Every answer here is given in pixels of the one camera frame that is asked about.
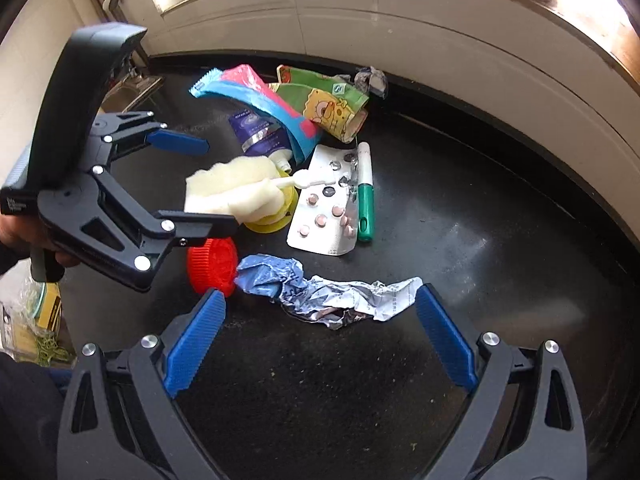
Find person's left hand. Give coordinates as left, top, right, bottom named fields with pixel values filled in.
left=0, top=211, right=82, bottom=268

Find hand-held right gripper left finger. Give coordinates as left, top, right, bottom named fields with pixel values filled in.
left=57, top=287, right=236, bottom=480

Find yellow tape spool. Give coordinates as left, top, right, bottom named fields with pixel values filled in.
left=244, top=170, right=299, bottom=233

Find crumpled blue silver wrapper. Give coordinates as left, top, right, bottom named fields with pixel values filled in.
left=234, top=254, right=426, bottom=331

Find green snack packet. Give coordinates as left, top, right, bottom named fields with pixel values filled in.
left=276, top=65, right=371, bottom=106

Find silver pill blister pack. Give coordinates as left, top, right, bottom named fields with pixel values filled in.
left=286, top=144, right=362, bottom=257

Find white plastic stick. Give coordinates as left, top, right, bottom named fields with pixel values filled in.
left=270, top=170, right=353, bottom=192

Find purple toothpaste tube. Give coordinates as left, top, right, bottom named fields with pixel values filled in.
left=227, top=107, right=293, bottom=171

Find crumpled grey wrapper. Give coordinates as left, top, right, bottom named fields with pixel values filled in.
left=354, top=66, right=388, bottom=100

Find green beans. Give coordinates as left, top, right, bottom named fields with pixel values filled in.
left=27, top=327, right=73, bottom=367

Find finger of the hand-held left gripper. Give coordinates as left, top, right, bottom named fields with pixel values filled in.
left=90, top=110, right=211, bottom=171
left=90, top=164, right=237, bottom=281

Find person's dark clothing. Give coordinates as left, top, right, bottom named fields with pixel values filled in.
left=0, top=352, right=71, bottom=480

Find white foam sponge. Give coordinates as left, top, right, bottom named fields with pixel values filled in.
left=184, top=156, right=300, bottom=227

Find person's left forearm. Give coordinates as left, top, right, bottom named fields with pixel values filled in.
left=0, top=242, right=32, bottom=277

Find green white pen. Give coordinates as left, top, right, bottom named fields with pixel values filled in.
left=356, top=141, right=376, bottom=243

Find red bottle cap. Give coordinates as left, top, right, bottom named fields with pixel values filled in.
left=186, top=237, right=240, bottom=298

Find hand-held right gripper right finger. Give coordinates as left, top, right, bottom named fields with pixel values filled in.
left=414, top=284, right=588, bottom=480

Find blue pink wrapper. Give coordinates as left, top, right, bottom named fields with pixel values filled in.
left=189, top=64, right=322, bottom=165

